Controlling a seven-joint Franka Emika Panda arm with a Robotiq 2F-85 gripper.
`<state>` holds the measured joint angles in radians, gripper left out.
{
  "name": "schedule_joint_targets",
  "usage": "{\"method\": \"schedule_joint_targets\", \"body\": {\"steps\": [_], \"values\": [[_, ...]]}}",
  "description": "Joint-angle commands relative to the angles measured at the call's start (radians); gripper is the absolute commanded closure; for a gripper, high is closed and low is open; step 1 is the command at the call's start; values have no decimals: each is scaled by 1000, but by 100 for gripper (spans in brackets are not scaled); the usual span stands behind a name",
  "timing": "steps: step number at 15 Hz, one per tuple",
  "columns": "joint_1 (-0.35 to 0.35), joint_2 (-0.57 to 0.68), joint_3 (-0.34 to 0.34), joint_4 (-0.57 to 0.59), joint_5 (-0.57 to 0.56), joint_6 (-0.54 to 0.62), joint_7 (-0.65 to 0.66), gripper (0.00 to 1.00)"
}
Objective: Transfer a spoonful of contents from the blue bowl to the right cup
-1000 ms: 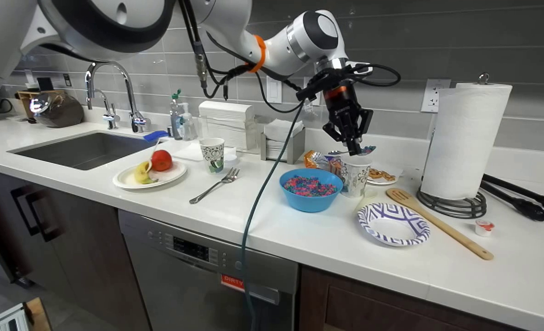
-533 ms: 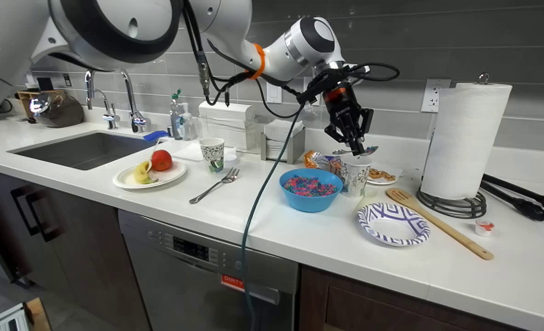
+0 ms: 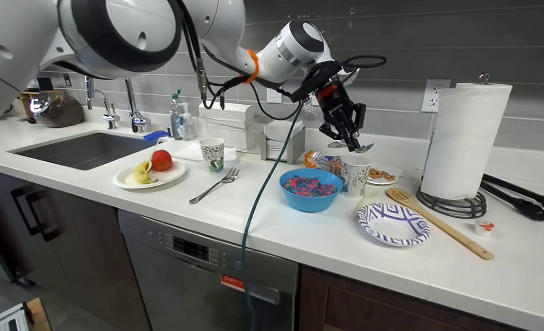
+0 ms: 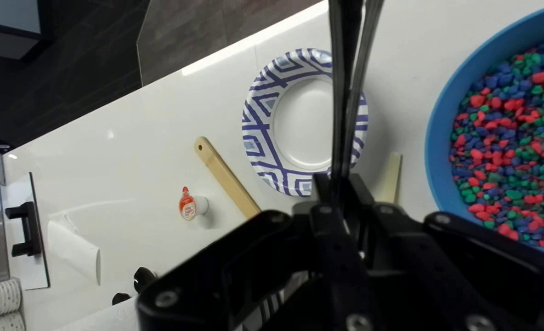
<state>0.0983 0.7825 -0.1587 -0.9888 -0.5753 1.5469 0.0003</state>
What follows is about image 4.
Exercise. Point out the blue patterned paper bowl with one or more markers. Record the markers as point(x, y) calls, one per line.
point(265, 141)

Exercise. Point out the pale wooden stick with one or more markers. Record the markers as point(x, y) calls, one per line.
point(392, 178)

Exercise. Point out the red green blue beads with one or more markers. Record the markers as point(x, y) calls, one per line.
point(511, 141)

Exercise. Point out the small red capped bottle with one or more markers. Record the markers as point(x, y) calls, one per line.
point(189, 205)

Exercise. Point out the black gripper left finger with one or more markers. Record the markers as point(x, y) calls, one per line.
point(338, 270)

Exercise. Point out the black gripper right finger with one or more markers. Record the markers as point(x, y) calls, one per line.
point(480, 282)

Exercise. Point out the dark metal spoon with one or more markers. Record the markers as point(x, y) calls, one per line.
point(342, 75)

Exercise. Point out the slotted wooden spatula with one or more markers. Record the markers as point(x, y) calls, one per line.
point(223, 176)

